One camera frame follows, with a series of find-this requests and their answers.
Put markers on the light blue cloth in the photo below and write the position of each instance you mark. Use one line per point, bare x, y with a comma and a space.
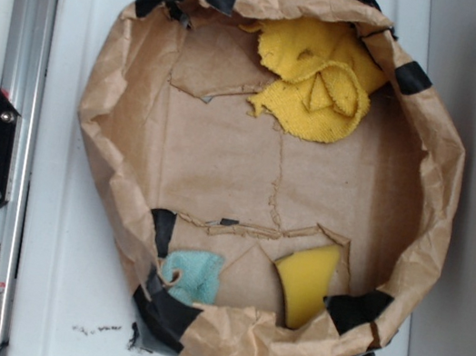
192, 276

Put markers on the yellow cloth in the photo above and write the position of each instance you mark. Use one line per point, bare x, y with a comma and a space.
325, 77

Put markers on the aluminium extrusion rail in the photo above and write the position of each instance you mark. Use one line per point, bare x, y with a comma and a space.
23, 78

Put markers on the brown paper bag bin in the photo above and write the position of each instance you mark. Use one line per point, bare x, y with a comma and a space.
181, 162

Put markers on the yellow sponge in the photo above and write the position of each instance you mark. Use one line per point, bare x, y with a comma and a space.
305, 277

